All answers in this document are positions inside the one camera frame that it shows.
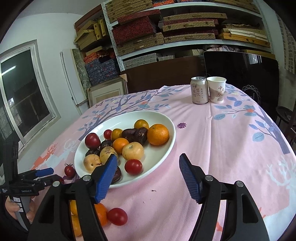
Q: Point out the dark wooden chair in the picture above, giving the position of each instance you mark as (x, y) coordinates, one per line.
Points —
(287, 116)

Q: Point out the red cherry tomato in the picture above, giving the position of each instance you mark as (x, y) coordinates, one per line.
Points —
(133, 167)

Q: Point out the left hand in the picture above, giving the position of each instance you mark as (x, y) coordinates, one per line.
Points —
(12, 208)

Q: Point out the white paper cup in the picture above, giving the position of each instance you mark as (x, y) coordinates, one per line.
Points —
(216, 87)

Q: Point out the pink deer tablecloth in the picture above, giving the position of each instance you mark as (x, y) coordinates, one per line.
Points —
(233, 141)

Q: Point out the orange yellow tomato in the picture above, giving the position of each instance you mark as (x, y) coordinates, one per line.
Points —
(116, 133)

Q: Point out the metal storage shelf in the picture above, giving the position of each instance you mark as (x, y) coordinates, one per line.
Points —
(142, 28)

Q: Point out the dark wrinkled passion fruit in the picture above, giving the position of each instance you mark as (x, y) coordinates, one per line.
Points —
(129, 134)

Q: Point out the large orange mandarin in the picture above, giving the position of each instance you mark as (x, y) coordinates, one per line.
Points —
(158, 134)

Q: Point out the striped yellow round fruit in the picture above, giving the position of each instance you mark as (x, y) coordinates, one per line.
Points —
(133, 150)

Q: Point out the green orange mandarin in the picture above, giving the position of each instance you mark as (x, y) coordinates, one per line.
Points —
(141, 124)

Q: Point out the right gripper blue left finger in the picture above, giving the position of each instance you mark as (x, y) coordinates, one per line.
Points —
(103, 176)

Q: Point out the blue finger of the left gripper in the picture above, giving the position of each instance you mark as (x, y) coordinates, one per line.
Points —
(44, 172)
(45, 181)

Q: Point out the yellow-green round fruit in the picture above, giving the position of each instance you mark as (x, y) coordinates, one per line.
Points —
(106, 152)

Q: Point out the small orange fruit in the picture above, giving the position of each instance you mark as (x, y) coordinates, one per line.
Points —
(119, 144)

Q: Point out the pink drink can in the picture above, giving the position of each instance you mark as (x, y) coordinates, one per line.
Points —
(199, 90)

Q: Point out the orange yellow passion fruit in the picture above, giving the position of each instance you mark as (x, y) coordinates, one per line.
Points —
(102, 212)

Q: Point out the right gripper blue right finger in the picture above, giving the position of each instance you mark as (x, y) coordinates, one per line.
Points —
(191, 178)

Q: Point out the dark purple passion fruit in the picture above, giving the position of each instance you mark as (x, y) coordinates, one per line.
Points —
(140, 135)

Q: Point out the white oval plate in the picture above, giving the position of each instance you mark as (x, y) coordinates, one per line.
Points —
(153, 155)

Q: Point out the striped yellow melon fruit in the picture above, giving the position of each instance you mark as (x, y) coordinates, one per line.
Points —
(91, 161)

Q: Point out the framed picture leaning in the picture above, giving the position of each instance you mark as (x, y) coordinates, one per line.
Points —
(111, 88)

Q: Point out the window with white frame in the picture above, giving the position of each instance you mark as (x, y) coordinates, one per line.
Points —
(26, 102)

